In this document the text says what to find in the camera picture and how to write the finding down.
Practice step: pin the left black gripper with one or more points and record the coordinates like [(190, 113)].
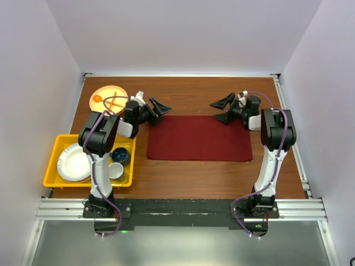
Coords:
[(154, 118)]

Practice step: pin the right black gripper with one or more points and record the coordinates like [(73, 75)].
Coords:
[(223, 103)]

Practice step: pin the dark red cloth napkin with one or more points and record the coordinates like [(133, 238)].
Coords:
[(198, 138)]

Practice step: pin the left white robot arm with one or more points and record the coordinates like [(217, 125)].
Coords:
[(122, 117)]

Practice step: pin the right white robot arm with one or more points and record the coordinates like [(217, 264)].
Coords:
[(278, 135)]

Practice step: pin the orange plastic fork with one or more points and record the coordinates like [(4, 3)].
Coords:
[(111, 101)]

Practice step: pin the orange round plate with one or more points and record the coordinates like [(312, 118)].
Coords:
[(108, 92)]

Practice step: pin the dark blue mug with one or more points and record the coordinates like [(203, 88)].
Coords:
[(121, 155)]

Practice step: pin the orange plastic spoon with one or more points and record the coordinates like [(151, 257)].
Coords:
[(98, 98)]

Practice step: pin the grey white mug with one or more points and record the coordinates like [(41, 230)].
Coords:
[(116, 171)]

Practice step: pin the white paper plate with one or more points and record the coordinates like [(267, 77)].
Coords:
[(73, 164)]

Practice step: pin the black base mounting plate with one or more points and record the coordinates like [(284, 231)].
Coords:
[(180, 213)]

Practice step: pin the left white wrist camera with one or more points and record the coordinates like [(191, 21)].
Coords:
[(139, 98)]

